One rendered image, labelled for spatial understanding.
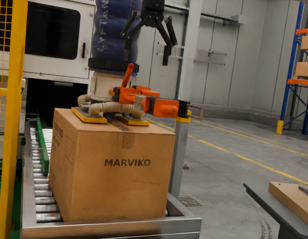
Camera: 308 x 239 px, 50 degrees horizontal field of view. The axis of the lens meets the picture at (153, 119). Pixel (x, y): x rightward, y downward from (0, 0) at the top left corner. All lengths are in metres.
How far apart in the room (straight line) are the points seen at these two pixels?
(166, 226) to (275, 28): 11.92
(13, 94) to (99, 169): 0.80
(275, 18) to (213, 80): 3.14
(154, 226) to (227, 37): 11.32
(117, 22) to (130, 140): 0.50
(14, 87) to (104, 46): 0.64
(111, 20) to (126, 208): 0.78
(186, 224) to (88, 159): 0.49
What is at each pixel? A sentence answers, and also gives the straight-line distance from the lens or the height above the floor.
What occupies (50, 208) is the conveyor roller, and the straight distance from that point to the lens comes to 1.56.
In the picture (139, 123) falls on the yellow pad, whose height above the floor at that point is 0.96.
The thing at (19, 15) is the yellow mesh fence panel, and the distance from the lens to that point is 1.89.
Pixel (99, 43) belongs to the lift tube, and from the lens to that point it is 1.46.
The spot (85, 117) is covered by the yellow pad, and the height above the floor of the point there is 0.97.
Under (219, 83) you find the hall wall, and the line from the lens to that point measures 12.27.
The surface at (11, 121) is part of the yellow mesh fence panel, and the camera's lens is 1.90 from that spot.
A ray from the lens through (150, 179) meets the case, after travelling 1.35.
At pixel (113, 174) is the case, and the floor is 0.78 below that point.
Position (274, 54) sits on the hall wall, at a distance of 12.78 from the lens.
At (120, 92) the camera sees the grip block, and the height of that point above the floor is 1.09.
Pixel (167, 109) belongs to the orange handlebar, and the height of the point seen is 1.08.
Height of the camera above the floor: 1.16
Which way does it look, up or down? 7 degrees down
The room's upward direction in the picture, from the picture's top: 7 degrees clockwise
